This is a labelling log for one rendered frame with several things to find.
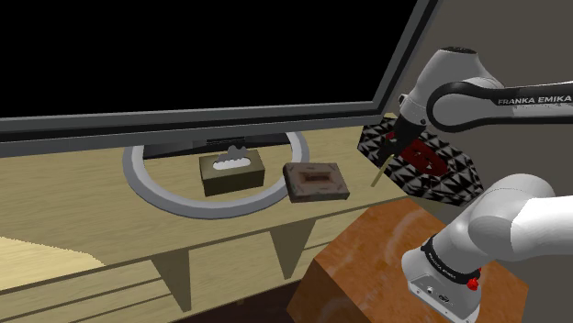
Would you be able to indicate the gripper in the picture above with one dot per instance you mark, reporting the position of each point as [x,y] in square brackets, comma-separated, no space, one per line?
[399,134]

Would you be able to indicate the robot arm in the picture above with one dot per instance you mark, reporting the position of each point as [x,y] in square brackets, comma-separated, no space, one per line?
[506,219]

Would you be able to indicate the tan thin stick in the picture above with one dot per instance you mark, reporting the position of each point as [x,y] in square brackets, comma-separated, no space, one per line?
[379,175]

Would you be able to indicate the black studded box red mark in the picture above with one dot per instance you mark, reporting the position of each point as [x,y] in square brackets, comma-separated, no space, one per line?
[452,176]

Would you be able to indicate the brown flat book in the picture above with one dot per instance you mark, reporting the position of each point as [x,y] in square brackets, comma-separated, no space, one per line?
[318,181]

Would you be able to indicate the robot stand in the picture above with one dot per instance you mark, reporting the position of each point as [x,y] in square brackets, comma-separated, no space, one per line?
[367,250]

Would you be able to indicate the brown tissue box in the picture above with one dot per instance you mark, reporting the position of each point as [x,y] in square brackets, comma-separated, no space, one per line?
[232,174]

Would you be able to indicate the light wooden television bench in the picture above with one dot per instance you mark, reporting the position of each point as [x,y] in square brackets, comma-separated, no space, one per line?
[67,197]

